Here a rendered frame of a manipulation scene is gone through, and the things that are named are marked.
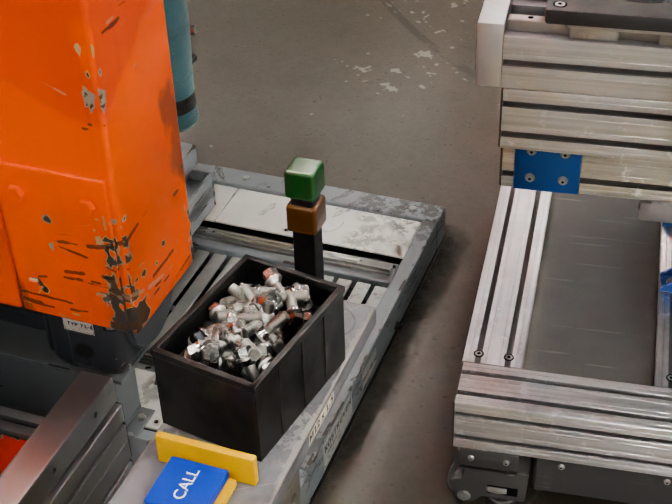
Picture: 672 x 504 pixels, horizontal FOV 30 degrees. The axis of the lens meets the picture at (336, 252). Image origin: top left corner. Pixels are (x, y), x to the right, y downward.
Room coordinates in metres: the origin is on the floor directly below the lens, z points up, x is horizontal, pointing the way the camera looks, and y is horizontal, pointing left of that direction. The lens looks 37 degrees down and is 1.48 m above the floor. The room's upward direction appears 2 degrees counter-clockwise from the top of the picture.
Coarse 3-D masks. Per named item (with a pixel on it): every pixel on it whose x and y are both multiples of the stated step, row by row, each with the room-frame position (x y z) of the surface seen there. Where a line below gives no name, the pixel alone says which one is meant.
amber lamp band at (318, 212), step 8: (320, 200) 1.28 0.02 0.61; (288, 208) 1.27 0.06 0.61; (296, 208) 1.26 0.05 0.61; (304, 208) 1.26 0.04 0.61; (312, 208) 1.26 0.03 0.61; (320, 208) 1.27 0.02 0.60; (288, 216) 1.27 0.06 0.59; (296, 216) 1.26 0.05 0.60; (304, 216) 1.26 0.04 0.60; (312, 216) 1.25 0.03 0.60; (320, 216) 1.27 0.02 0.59; (288, 224) 1.27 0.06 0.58; (296, 224) 1.26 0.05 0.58; (304, 224) 1.26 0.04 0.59; (312, 224) 1.25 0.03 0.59; (320, 224) 1.27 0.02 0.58; (304, 232) 1.26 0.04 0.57; (312, 232) 1.25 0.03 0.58
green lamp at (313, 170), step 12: (288, 168) 1.27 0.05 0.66; (300, 168) 1.27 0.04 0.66; (312, 168) 1.27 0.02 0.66; (288, 180) 1.26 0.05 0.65; (300, 180) 1.26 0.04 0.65; (312, 180) 1.25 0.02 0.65; (324, 180) 1.28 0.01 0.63; (288, 192) 1.26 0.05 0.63; (300, 192) 1.26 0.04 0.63; (312, 192) 1.25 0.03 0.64
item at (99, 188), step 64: (0, 0) 1.17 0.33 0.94; (64, 0) 1.14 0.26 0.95; (128, 0) 1.21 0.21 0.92; (0, 64) 1.18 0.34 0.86; (64, 64) 1.15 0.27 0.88; (128, 64) 1.19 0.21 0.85; (0, 128) 1.18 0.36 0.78; (64, 128) 1.15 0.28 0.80; (128, 128) 1.18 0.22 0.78; (0, 192) 1.18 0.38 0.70; (64, 192) 1.15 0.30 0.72; (128, 192) 1.16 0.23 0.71; (64, 256) 1.16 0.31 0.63; (128, 256) 1.14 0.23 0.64; (192, 256) 1.27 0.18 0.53; (128, 320) 1.14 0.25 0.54
